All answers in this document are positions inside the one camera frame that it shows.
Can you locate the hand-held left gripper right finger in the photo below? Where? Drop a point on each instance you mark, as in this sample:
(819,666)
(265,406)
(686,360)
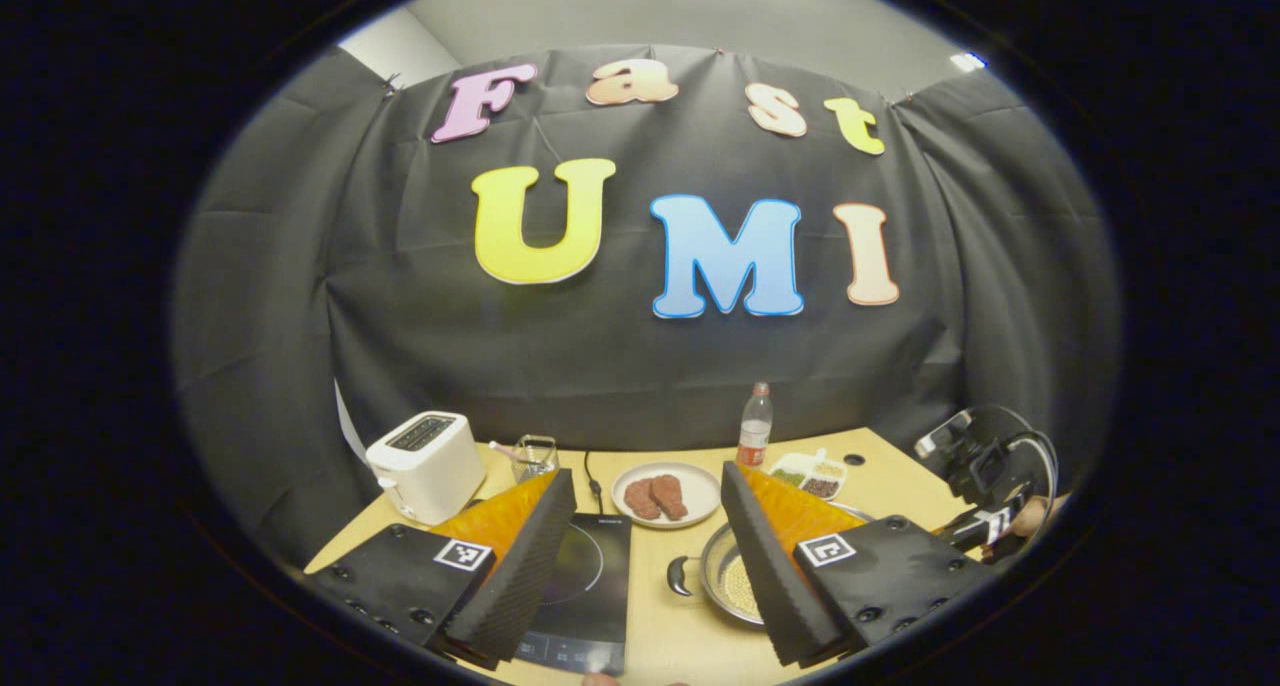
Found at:
(775,576)

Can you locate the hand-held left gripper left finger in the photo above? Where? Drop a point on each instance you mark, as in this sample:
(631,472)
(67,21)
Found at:
(520,576)

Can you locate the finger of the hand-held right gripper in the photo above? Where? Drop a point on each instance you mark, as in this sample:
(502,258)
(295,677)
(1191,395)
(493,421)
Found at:
(985,538)

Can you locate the black induction cooktop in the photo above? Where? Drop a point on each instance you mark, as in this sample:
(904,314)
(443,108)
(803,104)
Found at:
(592,586)

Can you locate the pile of soybeans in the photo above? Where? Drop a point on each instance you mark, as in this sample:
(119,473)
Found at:
(740,586)

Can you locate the white divided dish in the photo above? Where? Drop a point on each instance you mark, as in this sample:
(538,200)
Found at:
(805,471)

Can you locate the white round plate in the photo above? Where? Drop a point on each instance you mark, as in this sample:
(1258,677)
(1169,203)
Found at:
(700,491)

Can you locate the metal utensil holder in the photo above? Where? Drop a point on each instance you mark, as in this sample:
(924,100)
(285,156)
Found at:
(537,458)

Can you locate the pink utensil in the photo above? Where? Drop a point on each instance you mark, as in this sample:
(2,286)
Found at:
(500,450)

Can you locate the brown meat piece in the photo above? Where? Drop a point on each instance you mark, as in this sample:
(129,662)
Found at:
(670,496)
(640,499)

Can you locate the plastic water bottle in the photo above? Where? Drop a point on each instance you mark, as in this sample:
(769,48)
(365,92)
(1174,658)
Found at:
(754,436)

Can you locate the white toaster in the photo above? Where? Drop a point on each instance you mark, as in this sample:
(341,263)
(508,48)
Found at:
(425,466)

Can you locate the black backdrop cloth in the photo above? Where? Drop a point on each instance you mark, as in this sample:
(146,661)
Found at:
(450,346)

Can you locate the small ceiling light panel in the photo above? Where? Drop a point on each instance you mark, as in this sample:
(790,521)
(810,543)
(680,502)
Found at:
(968,62)

